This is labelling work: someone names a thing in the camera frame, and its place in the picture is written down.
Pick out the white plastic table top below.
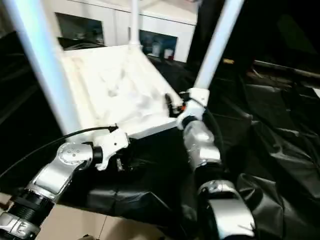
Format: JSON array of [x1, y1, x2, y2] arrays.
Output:
[[59, 44, 202, 142]]

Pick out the white glass-door cabinet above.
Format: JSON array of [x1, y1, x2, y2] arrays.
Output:
[[42, 0, 199, 64]]

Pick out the black mat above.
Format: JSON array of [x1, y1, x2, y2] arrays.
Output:
[[0, 30, 320, 240]]

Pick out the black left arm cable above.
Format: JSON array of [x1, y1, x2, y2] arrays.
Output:
[[0, 125, 120, 180]]

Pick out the black metal rail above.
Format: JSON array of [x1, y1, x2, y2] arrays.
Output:
[[252, 59, 320, 82]]

